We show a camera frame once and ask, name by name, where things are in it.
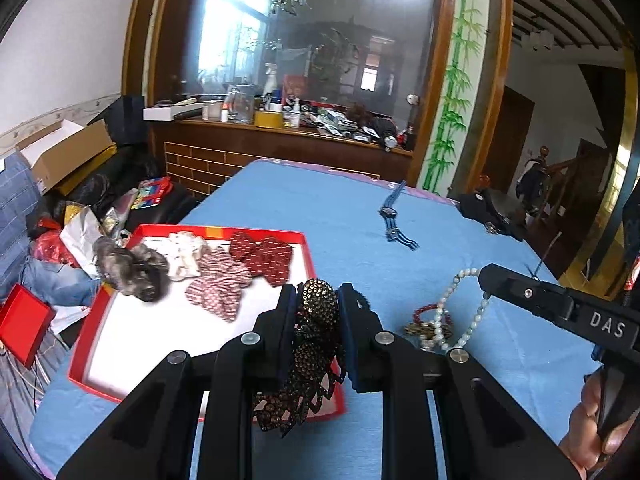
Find open cardboard box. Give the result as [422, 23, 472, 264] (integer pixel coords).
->
[15, 119, 118, 196]

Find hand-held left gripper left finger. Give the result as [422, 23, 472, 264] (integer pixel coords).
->
[56, 284, 301, 480]

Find flat white box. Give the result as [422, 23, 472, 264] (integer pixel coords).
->
[143, 104, 205, 122]

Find white spotted scrunchie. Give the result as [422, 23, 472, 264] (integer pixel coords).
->
[167, 230, 213, 281]

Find bronze bead bracelet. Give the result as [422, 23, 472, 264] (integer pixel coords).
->
[404, 322, 453, 344]

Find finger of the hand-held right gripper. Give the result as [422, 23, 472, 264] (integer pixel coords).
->
[477, 264, 576, 321]

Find grey fluffy scrunchie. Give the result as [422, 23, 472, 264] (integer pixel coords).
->
[94, 237, 171, 303]

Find black pouch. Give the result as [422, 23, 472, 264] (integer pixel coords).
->
[459, 187, 523, 241]

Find brown wooden cabinet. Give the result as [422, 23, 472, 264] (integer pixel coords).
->
[150, 119, 416, 198]

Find green bamboo wall sticker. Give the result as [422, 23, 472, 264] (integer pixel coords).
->
[422, 0, 488, 196]

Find red plastic bag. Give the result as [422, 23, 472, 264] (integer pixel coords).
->
[29, 217, 76, 266]

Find blue strap wristwatch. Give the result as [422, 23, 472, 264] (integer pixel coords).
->
[377, 180, 420, 252]

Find wood-framed glass partition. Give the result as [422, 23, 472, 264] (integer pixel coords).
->
[122, 0, 513, 196]

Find person's right hand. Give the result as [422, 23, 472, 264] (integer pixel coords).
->
[559, 372, 640, 480]

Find pink striped scrunchie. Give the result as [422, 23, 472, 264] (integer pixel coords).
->
[185, 245, 252, 322]

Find wooden stair railing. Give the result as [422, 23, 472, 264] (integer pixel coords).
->
[520, 145, 616, 261]

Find blue denim cloth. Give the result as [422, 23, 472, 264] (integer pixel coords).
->
[20, 257, 103, 308]

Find brown wooden door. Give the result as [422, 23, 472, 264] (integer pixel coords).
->
[492, 85, 536, 193]

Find black sofa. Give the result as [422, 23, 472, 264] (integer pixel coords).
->
[65, 95, 201, 231]

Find crinkled silver bag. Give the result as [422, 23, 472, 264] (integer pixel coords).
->
[60, 207, 108, 276]

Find small red box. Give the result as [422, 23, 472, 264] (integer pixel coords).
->
[0, 283, 57, 367]

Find white pearl necklace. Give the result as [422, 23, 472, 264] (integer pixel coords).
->
[419, 267, 493, 352]

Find clear glass pitcher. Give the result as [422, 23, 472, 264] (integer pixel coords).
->
[227, 85, 257, 124]

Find blue table cloth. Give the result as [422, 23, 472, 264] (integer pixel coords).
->
[30, 157, 613, 480]

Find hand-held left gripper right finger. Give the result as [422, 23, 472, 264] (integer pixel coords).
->
[337, 282, 581, 480]

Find black rhinestone hair clip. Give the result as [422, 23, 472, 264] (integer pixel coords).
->
[251, 278, 346, 436]

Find blue checked cloth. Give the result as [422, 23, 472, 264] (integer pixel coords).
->
[0, 152, 48, 306]

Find red bead bracelet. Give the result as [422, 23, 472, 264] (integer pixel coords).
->
[412, 302, 453, 329]

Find red shallow box white inside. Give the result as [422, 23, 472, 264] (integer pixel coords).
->
[67, 223, 347, 421]

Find white spray bottle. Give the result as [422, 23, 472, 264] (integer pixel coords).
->
[262, 62, 279, 110]

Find colourful book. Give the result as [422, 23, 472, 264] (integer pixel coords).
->
[131, 177, 173, 210]

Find dark red patterned scrunchie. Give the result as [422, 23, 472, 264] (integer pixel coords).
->
[229, 231, 293, 286]

